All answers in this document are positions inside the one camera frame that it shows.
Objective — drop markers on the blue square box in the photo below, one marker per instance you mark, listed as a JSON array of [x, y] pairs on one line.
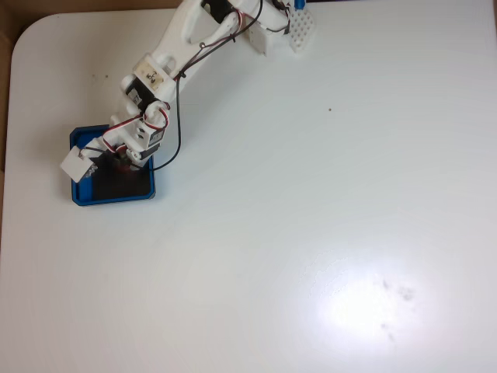
[[82, 191]]

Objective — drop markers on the black square pad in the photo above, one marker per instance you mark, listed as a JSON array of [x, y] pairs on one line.
[[116, 185]]

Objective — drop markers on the blue clamp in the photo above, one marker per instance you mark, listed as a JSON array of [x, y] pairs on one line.
[[299, 4]]

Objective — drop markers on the white camera box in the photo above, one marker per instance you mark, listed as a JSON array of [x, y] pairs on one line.
[[77, 165]]

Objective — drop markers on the white perforated base plate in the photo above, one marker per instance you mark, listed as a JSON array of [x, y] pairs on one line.
[[302, 29]]

